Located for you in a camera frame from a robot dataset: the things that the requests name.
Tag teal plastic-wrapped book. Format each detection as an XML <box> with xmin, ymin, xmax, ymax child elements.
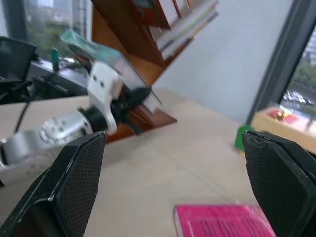
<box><xmin>60</xmin><ymin>29</ymin><xmax>163</xmax><ymax>112</ymax></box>

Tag black device on sill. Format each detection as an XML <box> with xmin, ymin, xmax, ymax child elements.
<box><xmin>32</xmin><ymin>70</ymin><xmax>88</xmax><ymax>98</ymax></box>

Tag brown wooden shelf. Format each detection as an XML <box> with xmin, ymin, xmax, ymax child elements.
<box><xmin>90</xmin><ymin>0</ymin><xmax>219</xmax><ymax>144</ymax></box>

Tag green-handled screwdriver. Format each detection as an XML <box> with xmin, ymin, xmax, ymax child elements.
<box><xmin>50</xmin><ymin>47</ymin><xmax>60</xmax><ymax>73</ymax></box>

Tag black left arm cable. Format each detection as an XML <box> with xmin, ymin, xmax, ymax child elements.
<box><xmin>14</xmin><ymin>97</ymin><xmax>33</xmax><ymax>135</ymax></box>

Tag wooden lock box toy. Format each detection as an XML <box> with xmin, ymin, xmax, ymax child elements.
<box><xmin>252</xmin><ymin>106</ymin><xmax>316</xmax><ymax>155</ymax></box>

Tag thick grey-paged book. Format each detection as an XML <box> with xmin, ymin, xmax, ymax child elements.
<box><xmin>158</xmin><ymin>10</ymin><xmax>220</xmax><ymax>61</ymax></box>

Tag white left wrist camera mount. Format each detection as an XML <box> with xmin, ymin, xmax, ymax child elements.
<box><xmin>87</xmin><ymin>61</ymin><xmax>123</xmax><ymax>136</ymax></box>

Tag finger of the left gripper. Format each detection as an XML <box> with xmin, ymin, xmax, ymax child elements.
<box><xmin>133</xmin><ymin>87</ymin><xmax>153</xmax><ymax>105</ymax></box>

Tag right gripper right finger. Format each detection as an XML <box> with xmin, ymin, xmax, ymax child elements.
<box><xmin>241</xmin><ymin>130</ymin><xmax>316</xmax><ymax>237</ymax></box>

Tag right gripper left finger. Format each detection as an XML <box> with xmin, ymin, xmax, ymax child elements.
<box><xmin>0</xmin><ymin>130</ymin><xmax>107</xmax><ymax>237</ymax></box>

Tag green arched box door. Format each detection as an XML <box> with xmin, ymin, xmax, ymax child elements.
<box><xmin>234</xmin><ymin>124</ymin><xmax>253</xmax><ymax>152</ymax></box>

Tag dark window frame post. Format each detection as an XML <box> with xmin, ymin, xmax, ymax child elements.
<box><xmin>245</xmin><ymin>0</ymin><xmax>316</xmax><ymax>125</ymax></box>

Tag black mesh office chair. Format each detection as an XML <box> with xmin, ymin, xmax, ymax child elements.
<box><xmin>0</xmin><ymin>36</ymin><xmax>38</xmax><ymax>83</ymax></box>

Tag pink book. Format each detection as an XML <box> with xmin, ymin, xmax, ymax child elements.
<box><xmin>172</xmin><ymin>204</ymin><xmax>277</xmax><ymax>237</ymax></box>

